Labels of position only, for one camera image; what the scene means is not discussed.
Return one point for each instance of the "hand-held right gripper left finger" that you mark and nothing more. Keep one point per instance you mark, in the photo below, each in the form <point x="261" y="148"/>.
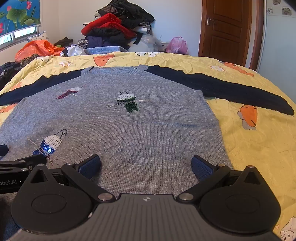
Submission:
<point x="89" y="166"/>

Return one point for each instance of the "orange plastic bag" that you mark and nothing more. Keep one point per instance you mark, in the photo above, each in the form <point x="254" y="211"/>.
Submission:
<point x="37" y="49"/>

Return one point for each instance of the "dark clothes heap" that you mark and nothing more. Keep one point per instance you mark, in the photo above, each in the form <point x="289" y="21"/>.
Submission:
<point x="8" y="74"/>

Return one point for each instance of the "white floral pillow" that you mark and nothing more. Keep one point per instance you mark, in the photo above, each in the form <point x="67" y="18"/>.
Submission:
<point x="38" y="37"/>

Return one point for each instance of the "white crumpled cloth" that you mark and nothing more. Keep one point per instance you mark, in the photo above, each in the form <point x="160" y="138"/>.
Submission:
<point x="74" y="51"/>

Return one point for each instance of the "light blue knit cloth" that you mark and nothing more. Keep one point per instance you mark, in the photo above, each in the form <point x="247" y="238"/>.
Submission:
<point x="104" y="50"/>

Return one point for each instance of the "yellow printed blanket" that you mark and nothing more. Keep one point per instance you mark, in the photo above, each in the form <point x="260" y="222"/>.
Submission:
<point x="254" y="150"/>

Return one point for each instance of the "dark olive cloth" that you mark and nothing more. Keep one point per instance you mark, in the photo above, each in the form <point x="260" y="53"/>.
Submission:
<point x="63" y="41"/>

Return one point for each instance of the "pile of mixed clothes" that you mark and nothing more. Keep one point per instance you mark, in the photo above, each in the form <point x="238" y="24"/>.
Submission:
<point x="111" y="25"/>

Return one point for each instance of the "grey sweater with navy sleeves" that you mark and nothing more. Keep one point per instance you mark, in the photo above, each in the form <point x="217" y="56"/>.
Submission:
<point x="138" y="127"/>

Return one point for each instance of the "brown wooden door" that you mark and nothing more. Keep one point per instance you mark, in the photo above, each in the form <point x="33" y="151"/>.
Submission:
<point x="226" y="32"/>

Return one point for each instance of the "checkered cloth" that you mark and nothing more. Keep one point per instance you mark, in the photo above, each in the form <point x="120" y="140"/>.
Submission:
<point x="83" y="43"/>

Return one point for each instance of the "window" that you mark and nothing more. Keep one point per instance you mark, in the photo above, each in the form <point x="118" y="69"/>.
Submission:
<point x="18" y="36"/>

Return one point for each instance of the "leopard print cloth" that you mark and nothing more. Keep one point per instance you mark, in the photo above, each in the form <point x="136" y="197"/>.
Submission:
<point x="29" y="59"/>

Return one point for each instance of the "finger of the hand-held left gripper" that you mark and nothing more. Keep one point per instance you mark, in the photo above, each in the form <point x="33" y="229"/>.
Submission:
<point x="34" y="160"/>
<point x="3" y="150"/>

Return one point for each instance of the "pink plastic bag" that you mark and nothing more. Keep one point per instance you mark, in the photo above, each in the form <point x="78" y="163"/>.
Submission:
<point x="177" y="45"/>

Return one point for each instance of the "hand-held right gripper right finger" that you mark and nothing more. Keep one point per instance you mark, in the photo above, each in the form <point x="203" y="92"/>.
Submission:
<point x="202" y="168"/>

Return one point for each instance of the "lotus print window blind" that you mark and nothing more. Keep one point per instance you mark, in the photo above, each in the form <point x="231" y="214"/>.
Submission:
<point x="18" y="14"/>

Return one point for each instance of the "clear plastic bag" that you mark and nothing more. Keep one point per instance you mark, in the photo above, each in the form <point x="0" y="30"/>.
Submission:
<point x="148" y="42"/>

